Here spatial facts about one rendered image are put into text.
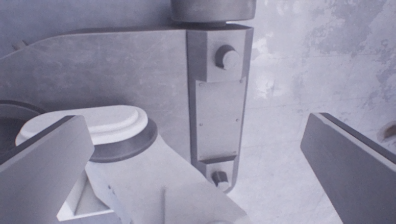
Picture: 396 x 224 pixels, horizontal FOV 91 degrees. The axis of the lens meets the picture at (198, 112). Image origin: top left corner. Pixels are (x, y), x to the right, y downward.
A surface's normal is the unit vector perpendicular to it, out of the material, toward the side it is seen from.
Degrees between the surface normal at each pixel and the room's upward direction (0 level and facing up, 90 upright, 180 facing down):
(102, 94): 0
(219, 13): 6
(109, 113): 90
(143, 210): 90
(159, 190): 90
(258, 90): 0
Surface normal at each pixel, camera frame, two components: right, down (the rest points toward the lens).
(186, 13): -0.61, 0.41
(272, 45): 0.19, 0.47
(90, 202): -0.01, -0.88
